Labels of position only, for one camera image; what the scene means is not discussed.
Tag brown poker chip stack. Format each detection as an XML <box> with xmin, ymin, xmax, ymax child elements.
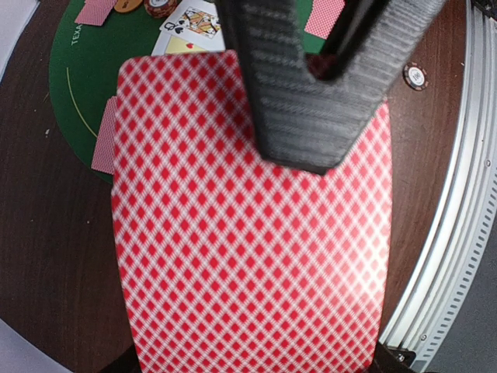
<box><xmin>402</xmin><ymin>62</ymin><xmax>429</xmax><ymax>92</ymax></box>

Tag face up queen card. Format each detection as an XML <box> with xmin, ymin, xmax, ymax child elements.
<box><xmin>159</xmin><ymin>6</ymin><xmax>225</xmax><ymax>51</ymax></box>

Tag red chips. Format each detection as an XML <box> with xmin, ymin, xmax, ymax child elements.
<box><xmin>144</xmin><ymin>0</ymin><xmax>179</xmax><ymax>19</ymax></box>

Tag red card deck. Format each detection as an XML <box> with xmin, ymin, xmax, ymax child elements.
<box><xmin>112</xmin><ymin>51</ymin><xmax>392</xmax><ymax>372</ymax></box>

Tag round green poker mat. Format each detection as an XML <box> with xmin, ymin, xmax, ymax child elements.
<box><xmin>48</xmin><ymin>0</ymin><xmax>335</xmax><ymax>186</ymax></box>

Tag red playing card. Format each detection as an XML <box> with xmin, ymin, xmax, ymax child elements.
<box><xmin>75</xmin><ymin>0</ymin><xmax>116</xmax><ymax>26</ymax></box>
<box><xmin>91</xmin><ymin>96</ymin><xmax>117</xmax><ymax>175</ymax></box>
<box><xmin>304</xmin><ymin>0</ymin><xmax>346</xmax><ymax>39</ymax></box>

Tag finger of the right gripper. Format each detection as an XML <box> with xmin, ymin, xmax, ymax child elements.
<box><xmin>215</xmin><ymin>0</ymin><xmax>350</xmax><ymax>174</ymax></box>
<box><xmin>323</xmin><ymin>1</ymin><xmax>445</xmax><ymax>113</ymax></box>

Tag orange big blind button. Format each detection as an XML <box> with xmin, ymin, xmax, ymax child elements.
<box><xmin>113</xmin><ymin>0</ymin><xmax>143</xmax><ymax>13</ymax></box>

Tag face up ace card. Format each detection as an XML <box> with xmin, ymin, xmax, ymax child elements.
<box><xmin>151</xmin><ymin>33</ymin><xmax>205</xmax><ymax>56</ymax></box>

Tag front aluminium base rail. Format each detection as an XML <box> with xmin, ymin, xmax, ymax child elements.
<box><xmin>380</xmin><ymin>2</ymin><xmax>496</xmax><ymax>372</ymax></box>

